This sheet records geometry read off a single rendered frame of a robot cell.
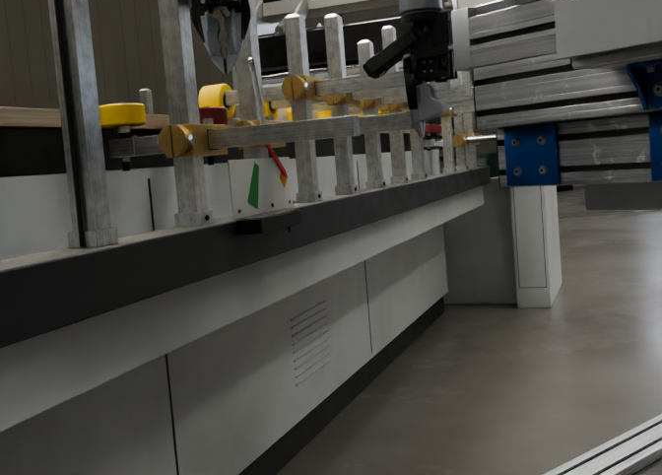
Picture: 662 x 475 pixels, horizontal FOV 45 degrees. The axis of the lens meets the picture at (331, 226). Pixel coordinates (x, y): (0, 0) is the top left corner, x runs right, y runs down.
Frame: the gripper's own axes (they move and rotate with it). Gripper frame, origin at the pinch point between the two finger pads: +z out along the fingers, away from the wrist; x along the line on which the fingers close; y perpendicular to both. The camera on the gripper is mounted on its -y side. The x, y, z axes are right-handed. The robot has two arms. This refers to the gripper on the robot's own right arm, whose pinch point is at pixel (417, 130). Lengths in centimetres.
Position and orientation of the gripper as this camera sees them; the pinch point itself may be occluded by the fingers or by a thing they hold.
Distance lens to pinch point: 145.2
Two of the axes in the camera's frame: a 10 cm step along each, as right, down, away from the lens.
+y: 9.4, -0.5, -3.5
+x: 3.4, -1.0, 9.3
